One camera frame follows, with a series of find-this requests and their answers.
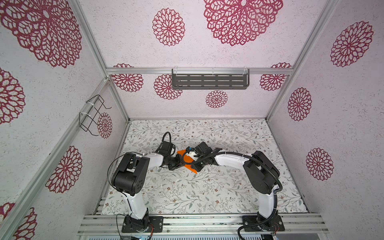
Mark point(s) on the aluminium front rail frame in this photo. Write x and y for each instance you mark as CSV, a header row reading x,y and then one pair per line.
x,y
204,224

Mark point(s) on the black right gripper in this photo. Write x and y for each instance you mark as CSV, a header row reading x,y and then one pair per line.
x,y
195,167

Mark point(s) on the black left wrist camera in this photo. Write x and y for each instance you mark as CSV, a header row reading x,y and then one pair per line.
x,y
166,147

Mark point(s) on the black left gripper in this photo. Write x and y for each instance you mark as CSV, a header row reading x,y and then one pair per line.
x,y
179,163

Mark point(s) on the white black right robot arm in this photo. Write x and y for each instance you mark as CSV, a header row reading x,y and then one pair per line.
x,y
261,172

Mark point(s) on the grey slotted wall shelf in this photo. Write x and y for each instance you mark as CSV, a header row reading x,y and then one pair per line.
x,y
210,81

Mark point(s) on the black wire wall basket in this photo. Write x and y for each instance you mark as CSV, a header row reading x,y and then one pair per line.
x,y
96,121

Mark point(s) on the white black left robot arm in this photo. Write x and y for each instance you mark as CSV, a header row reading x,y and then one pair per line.
x,y
129,178

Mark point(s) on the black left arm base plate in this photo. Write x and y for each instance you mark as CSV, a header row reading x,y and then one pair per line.
x,y
146,225

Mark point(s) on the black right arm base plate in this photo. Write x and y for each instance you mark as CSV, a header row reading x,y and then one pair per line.
x,y
252,224

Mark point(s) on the orange square paper sheet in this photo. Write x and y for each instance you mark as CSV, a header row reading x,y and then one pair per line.
x,y
187,159

